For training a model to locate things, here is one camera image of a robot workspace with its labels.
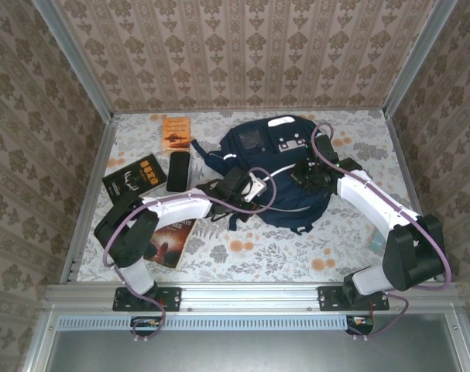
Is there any navy blue backpack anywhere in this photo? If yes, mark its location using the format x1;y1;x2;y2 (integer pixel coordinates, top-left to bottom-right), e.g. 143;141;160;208
190;115;334;236

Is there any orange Huckleberry Finn book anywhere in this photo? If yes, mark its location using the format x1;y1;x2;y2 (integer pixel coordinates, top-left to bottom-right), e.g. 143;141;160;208
161;116;192;153

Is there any dark red paperback book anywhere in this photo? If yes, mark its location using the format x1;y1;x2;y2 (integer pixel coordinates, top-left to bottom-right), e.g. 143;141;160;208
142;219;199;270

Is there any black Murphy's law book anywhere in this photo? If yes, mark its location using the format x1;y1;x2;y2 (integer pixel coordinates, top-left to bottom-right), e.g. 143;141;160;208
101;153;168;203

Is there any floral tablecloth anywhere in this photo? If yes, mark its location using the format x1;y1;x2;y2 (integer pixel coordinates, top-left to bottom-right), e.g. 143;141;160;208
75;110;437;284

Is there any small light blue box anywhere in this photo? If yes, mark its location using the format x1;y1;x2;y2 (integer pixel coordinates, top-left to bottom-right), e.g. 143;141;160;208
367;228;387;253

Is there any grey metal panel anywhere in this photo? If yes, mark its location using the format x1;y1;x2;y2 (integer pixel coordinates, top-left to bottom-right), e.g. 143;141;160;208
44;329;470;372

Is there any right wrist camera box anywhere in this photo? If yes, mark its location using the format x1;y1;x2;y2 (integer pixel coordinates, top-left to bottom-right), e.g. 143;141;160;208
290;160;310;186

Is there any aluminium rear table rail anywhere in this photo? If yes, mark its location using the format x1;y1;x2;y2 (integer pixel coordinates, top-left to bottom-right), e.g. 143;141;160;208
112;107;386;115

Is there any aluminium front mounting rail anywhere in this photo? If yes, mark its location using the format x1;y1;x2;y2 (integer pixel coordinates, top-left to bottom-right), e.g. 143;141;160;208
43;281;466;313

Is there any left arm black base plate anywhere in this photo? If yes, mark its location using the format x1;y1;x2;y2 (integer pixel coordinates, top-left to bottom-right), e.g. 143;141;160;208
112;285;182;312

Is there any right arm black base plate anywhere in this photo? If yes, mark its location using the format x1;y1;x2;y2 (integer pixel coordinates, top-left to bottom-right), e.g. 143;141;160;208
317;285;390;312

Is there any slotted grey cable duct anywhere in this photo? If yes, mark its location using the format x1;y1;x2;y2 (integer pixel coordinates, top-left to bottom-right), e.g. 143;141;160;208
58;314;354;332

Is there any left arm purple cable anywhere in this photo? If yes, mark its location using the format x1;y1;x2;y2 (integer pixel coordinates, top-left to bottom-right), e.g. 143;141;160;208
102;166;279;344

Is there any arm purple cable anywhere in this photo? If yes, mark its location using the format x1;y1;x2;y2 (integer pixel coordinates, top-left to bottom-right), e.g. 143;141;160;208
310;122;452;342
102;166;279;344

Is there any aluminium frame corner post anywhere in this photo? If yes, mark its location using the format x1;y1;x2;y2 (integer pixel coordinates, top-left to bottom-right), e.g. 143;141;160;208
382;0;459;117
32;0;116;122

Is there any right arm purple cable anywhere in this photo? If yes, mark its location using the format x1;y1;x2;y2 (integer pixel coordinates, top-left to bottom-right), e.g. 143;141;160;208
310;122;452;342

